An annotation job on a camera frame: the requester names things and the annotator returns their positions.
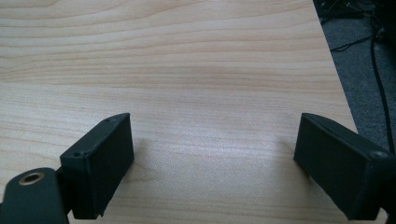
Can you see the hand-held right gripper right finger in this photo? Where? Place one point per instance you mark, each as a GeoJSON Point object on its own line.
{"type": "Point", "coordinates": [339, 165]}

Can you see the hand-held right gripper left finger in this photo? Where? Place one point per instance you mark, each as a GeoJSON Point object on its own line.
{"type": "Point", "coordinates": [99, 165]}

